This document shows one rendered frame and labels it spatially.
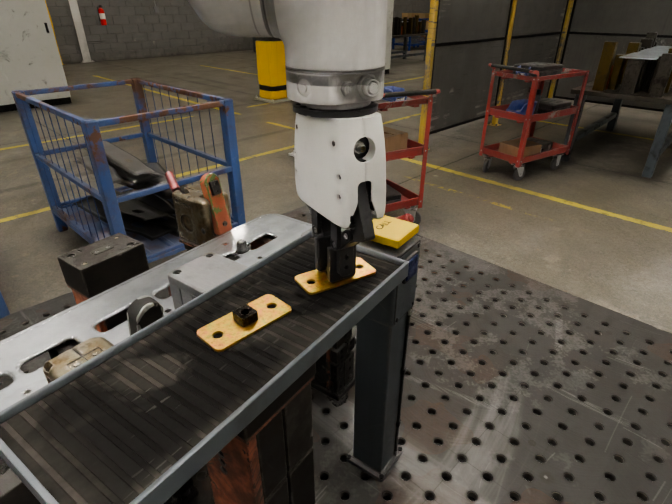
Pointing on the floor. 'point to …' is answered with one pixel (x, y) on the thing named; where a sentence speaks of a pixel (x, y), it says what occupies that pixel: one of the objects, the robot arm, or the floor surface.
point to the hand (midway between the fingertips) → (335, 255)
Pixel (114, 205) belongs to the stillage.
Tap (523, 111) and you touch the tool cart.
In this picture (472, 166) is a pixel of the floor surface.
